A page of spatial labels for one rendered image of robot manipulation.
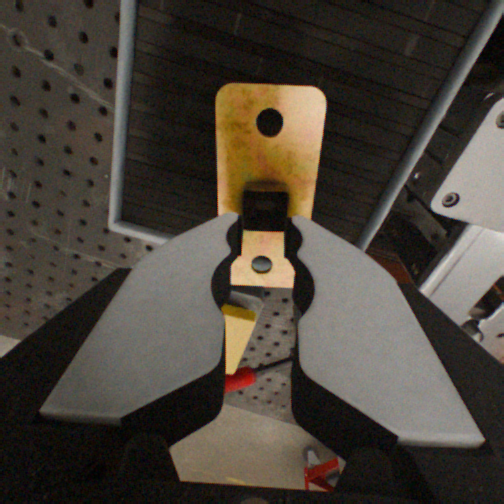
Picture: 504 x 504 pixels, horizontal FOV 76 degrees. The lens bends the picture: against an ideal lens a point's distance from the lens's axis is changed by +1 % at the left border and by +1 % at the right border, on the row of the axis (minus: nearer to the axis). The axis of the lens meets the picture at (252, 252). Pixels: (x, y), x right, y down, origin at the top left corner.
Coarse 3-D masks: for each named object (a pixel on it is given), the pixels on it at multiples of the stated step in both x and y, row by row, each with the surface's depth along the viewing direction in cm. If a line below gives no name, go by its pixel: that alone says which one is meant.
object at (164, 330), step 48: (192, 240) 9; (240, 240) 11; (144, 288) 7; (192, 288) 8; (96, 336) 6; (144, 336) 6; (192, 336) 6; (96, 384) 5; (144, 384) 5; (192, 384) 5; (192, 432) 6
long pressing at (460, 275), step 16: (464, 224) 35; (448, 240) 37; (464, 240) 35; (480, 240) 36; (496, 240) 35; (448, 256) 36; (464, 256) 37; (480, 256) 37; (496, 256) 36; (432, 272) 38; (448, 272) 38; (464, 272) 38; (480, 272) 38; (496, 272) 38; (432, 288) 39; (448, 288) 39; (464, 288) 39; (480, 288) 39; (448, 304) 40; (464, 304) 40; (464, 320) 42; (480, 320) 42; (496, 320) 42; (496, 336) 43; (496, 352) 45
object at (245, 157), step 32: (224, 96) 11; (256, 96) 11; (288, 96) 11; (320, 96) 11; (224, 128) 12; (256, 128) 12; (288, 128) 12; (320, 128) 11; (224, 160) 12; (256, 160) 12; (288, 160) 12; (224, 192) 13; (256, 192) 12; (288, 192) 12; (256, 224) 13
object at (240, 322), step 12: (228, 312) 22; (240, 312) 22; (252, 312) 23; (228, 324) 22; (240, 324) 22; (252, 324) 22; (228, 336) 23; (240, 336) 23; (228, 348) 23; (240, 348) 23; (228, 360) 24; (228, 372) 25
